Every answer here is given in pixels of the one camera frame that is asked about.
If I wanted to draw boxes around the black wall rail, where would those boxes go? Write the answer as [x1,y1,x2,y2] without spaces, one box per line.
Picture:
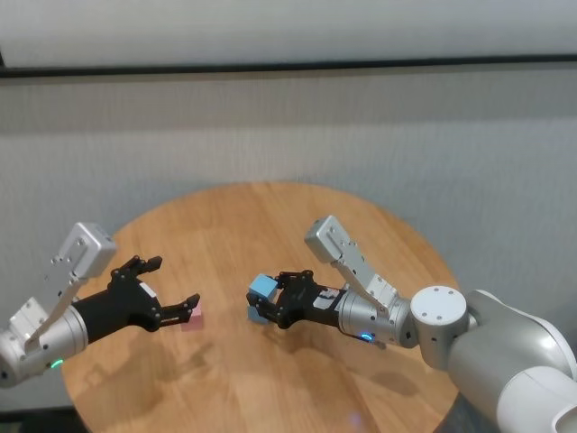
[0,53,577,81]

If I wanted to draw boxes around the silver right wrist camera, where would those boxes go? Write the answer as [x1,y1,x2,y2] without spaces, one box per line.
[304,215,400,317]

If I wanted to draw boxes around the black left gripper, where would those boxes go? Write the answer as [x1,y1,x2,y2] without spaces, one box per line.
[71,255,201,346]

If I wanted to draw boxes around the pink cube building block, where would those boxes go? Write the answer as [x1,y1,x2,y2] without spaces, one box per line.
[180,302,205,333]

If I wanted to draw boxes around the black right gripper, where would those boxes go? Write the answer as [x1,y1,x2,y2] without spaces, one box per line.
[245,269,346,330]

